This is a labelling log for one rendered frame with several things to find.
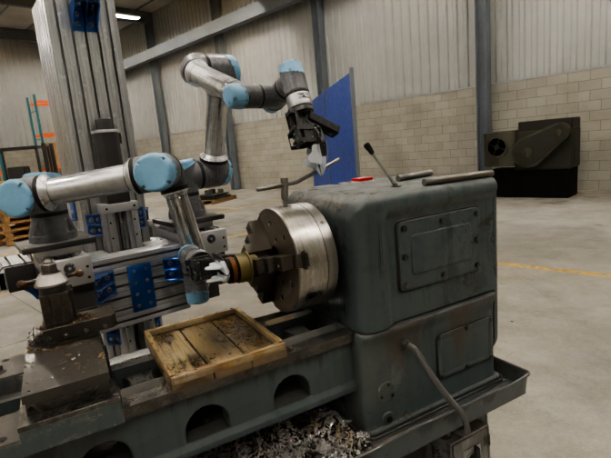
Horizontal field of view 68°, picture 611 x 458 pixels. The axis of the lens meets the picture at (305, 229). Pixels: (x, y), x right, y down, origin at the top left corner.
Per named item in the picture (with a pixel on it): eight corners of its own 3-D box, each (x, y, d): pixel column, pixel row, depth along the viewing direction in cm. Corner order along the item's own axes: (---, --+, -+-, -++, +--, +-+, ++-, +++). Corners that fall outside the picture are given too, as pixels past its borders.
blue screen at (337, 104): (299, 209, 1027) (289, 103, 985) (334, 205, 1036) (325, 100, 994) (335, 247, 625) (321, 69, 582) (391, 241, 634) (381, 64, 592)
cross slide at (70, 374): (95, 330, 134) (92, 315, 133) (112, 392, 97) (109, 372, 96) (30, 345, 126) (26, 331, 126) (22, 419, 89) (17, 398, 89)
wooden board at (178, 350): (238, 317, 151) (236, 306, 150) (287, 356, 120) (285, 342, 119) (145, 343, 137) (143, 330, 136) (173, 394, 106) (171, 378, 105)
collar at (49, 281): (69, 277, 119) (66, 266, 119) (70, 283, 112) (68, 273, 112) (34, 283, 115) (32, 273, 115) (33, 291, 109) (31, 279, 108)
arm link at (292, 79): (292, 73, 147) (306, 58, 140) (300, 104, 145) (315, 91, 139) (271, 70, 142) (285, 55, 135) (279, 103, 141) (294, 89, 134)
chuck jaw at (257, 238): (277, 253, 139) (264, 221, 144) (282, 245, 135) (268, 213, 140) (244, 260, 134) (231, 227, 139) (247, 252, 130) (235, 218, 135)
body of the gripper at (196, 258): (196, 286, 129) (185, 277, 139) (225, 280, 133) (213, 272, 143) (193, 260, 127) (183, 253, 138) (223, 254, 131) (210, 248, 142)
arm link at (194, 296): (213, 293, 160) (209, 263, 158) (208, 304, 149) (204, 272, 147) (190, 296, 159) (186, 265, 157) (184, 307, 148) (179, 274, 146)
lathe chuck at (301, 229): (280, 285, 156) (275, 195, 148) (329, 321, 130) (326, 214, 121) (255, 292, 152) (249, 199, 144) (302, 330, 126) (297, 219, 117)
